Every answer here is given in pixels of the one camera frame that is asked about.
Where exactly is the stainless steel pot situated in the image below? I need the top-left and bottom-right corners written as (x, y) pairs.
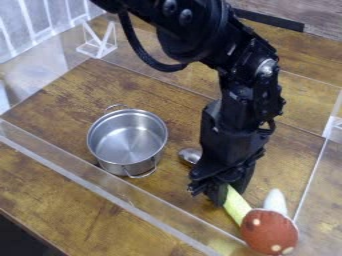
top-left (87, 104), bottom-right (168, 179)

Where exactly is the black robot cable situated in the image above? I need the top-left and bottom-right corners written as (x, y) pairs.
top-left (116, 9), bottom-right (188, 73)

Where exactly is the clear acrylic front barrier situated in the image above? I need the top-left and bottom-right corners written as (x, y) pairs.
top-left (0, 118), bottom-right (262, 256)

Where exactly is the black bar on table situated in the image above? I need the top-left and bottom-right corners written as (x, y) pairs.
top-left (234, 8), bottom-right (305, 32)

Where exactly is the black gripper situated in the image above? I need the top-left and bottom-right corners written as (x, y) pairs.
top-left (188, 100), bottom-right (272, 206)

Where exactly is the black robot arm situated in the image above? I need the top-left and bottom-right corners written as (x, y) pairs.
top-left (89, 0), bottom-right (286, 206)

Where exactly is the brown plush mushroom toy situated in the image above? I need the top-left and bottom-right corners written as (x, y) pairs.
top-left (240, 189), bottom-right (299, 256)

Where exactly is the clear acrylic triangle stand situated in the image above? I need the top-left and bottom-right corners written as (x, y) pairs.
top-left (76, 21), bottom-right (118, 59)

